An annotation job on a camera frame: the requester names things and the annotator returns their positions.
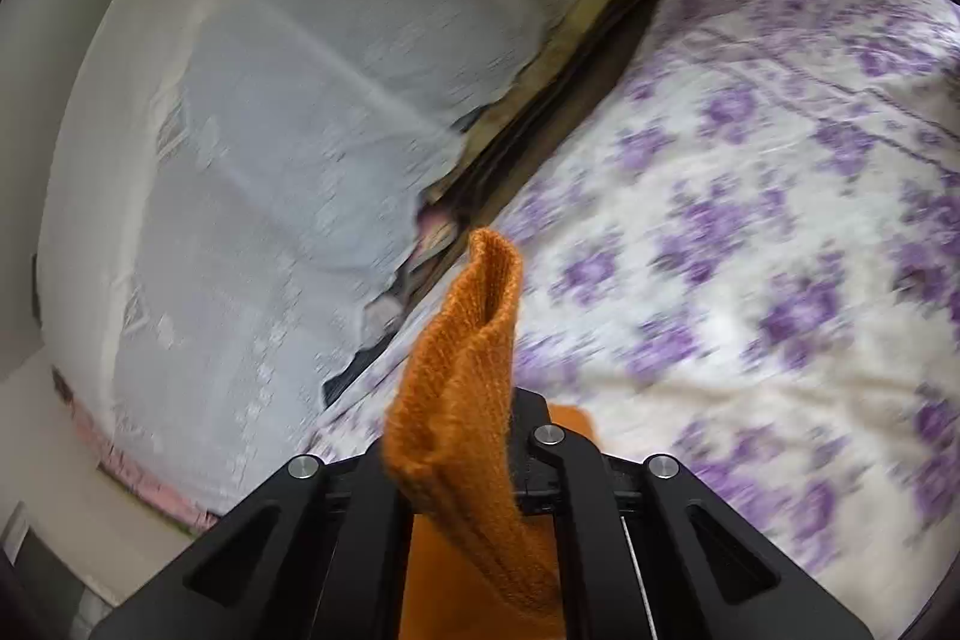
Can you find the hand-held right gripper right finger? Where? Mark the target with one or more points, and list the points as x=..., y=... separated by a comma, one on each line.
x=581, y=497

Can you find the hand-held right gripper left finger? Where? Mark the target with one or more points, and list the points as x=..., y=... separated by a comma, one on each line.
x=352, y=535

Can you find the orange knitted sweater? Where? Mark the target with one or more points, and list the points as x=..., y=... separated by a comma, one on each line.
x=465, y=400

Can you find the pink cloth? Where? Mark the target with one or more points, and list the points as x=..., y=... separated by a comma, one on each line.
x=135, y=471

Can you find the purple floral bedsheet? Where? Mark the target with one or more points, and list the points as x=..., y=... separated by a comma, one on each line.
x=750, y=250

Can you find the white lace cloth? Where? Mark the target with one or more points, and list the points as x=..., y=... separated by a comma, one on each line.
x=262, y=160

